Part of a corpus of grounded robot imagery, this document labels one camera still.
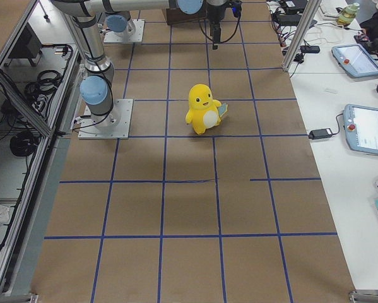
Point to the aluminium frame post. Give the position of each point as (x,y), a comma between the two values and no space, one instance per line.
(303,26)

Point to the green drink bottle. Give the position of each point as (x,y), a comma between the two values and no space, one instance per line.
(348,14)

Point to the far teach pendant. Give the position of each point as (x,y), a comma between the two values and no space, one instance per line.
(355,60)

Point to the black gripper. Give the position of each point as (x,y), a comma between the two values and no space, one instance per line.
(215,12)

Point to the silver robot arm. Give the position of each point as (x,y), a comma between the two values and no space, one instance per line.
(81,18)
(120,23)

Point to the near teach pendant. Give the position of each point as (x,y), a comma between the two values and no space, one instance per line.
(361,128)

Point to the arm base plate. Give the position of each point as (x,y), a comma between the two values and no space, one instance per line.
(133,33)
(113,126)

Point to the black power adapter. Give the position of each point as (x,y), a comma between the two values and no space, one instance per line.
(317,134)

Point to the yellow plush toy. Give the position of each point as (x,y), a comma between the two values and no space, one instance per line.
(204,112)

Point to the teach pendant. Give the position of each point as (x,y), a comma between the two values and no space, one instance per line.
(361,128)
(355,60)

